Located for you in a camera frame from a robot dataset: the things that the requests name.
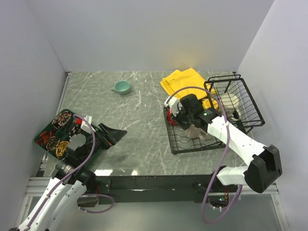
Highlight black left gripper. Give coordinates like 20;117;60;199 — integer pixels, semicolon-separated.
80;122;127;163

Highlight yellow mug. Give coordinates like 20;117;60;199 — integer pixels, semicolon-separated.
202;98;219;110

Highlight pink mug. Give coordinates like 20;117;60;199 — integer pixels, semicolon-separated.
185;125;212;140

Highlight red mug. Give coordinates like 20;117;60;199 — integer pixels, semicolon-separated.
166;108;177;126

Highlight small teal cup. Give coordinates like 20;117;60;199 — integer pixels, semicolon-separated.
112;80;131;95

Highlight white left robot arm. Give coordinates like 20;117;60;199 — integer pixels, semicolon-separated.
13;123;127;231

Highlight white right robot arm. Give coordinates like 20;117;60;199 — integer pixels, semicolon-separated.
165;94;282;193

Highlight yellow cloth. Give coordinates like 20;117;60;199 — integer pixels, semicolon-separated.
160;68;207;100

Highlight green organizer tray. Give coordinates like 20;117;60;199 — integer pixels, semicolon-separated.
34;109;92;160

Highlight black front base bar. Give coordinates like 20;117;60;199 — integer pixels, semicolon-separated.
87;174;211;203

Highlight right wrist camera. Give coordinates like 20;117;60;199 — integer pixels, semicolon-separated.
164;97;182;116

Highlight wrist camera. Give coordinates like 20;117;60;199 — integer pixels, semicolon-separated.
75;115;92;133
164;97;182;116

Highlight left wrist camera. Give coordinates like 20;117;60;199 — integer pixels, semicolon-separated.
75;115;92;133

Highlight cream black hair ties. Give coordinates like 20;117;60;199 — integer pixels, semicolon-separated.
69;121;84;139

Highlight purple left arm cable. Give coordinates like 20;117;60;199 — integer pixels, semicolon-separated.
26;114;115;229

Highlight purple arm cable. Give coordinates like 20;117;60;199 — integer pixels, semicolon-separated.
166;86;243;224
26;114;115;229

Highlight black wire dish rack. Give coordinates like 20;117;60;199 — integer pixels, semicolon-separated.
163;74;265;154

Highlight yellow hair ties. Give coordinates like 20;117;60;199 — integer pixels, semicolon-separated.
55;141;70;157

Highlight pink black hair ties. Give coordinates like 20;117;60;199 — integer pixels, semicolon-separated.
51;112;72;128

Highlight brown black hair ties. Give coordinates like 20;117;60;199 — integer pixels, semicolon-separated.
46;136;61;152

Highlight orange hair ties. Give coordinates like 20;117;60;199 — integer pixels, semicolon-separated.
37;131;55;146

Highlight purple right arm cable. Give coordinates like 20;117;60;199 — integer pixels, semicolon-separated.
166;86;243;224

